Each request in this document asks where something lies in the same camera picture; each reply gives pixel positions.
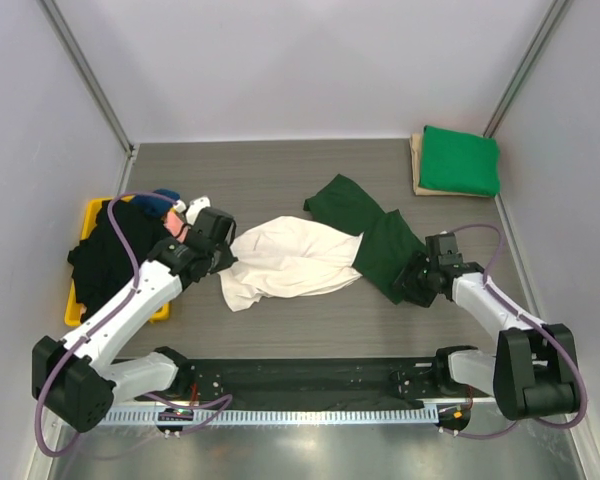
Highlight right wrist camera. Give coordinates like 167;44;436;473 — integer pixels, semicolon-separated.
425;232;459;259

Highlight blue garment in bin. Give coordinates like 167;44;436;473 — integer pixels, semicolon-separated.
129;189;181;219

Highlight left aluminium corner post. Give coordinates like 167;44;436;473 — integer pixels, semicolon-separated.
37;0;137;156

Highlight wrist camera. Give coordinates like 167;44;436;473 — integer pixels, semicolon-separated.
425;232;459;259
173;196;211;225

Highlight folded bright green t-shirt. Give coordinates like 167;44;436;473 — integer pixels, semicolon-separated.
419;125;500;197

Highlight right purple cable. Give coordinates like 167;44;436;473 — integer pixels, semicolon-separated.
439;223;589;441

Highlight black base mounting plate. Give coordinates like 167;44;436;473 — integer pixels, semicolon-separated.
179;355;491;412

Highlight slotted cable duct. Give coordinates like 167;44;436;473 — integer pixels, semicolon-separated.
99;404;439;427

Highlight black t-shirt in bin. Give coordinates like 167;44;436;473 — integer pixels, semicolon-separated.
67;199;171;322

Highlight yellow plastic bin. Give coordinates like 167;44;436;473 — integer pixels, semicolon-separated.
64;197;171;327

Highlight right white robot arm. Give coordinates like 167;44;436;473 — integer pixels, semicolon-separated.
392;232;588;423

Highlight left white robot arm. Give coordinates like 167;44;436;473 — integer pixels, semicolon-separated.
32;207;236;433

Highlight white and green raglan t-shirt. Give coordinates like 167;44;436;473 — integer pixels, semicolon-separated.
219;174;425;312

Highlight aluminium corner post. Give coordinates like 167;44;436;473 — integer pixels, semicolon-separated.
37;0;137;156
483;0;573;138

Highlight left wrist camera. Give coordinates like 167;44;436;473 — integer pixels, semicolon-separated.
173;196;211;225

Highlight right aluminium corner post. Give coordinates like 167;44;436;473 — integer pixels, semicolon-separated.
483;0;573;138

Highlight folded beige t-shirt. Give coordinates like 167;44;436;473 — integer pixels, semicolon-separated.
409;133;484;198

